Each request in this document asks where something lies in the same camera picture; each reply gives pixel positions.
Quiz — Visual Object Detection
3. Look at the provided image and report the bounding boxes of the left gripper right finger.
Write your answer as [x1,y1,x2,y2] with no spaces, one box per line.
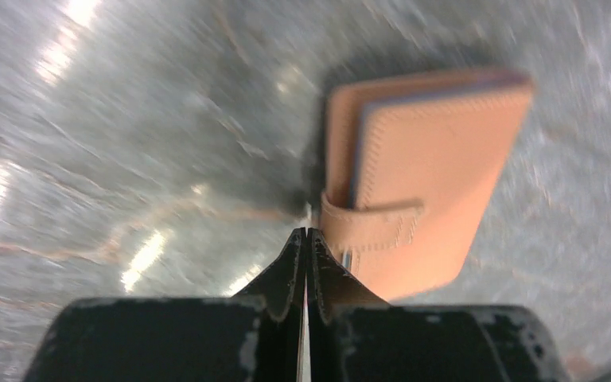
[308,228,390,325]

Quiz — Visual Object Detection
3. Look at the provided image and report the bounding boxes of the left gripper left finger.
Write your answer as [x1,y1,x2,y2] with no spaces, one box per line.
[232,228,306,323]

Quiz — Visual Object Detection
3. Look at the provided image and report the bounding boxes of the tan leather card holder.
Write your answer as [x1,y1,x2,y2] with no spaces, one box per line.
[319,68,534,301]

